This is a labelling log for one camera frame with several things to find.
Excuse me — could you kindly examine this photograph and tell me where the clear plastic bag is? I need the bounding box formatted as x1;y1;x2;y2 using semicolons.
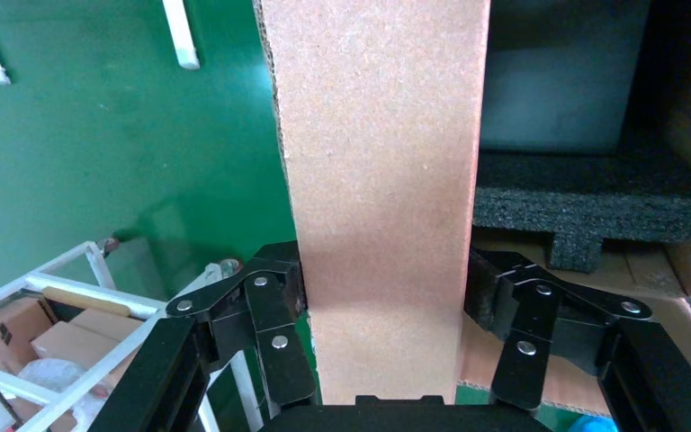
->
17;357;112;432

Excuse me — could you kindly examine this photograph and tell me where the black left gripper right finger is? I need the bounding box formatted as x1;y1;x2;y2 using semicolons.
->
464;247;691;432

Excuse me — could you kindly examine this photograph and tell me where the small brown cardboard box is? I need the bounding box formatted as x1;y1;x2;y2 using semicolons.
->
253;0;491;408

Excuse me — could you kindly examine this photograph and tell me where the white metal shelf cart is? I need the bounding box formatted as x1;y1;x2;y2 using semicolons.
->
0;238;266;432

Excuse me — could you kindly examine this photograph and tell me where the light blue plastic object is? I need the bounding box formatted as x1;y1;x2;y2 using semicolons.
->
570;415;619;432

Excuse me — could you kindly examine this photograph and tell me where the black foam packing insert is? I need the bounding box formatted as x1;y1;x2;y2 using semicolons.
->
471;148;691;275

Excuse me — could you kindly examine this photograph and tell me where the plain brown cardboard box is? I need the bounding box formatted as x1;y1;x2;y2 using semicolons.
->
0;296;55;383
29;309;147;389

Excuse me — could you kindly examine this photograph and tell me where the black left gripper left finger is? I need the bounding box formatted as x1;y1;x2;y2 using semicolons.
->
85;241;317;432

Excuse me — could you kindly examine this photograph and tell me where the large open cardboard box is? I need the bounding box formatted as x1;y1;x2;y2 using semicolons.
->
458;0;691;419

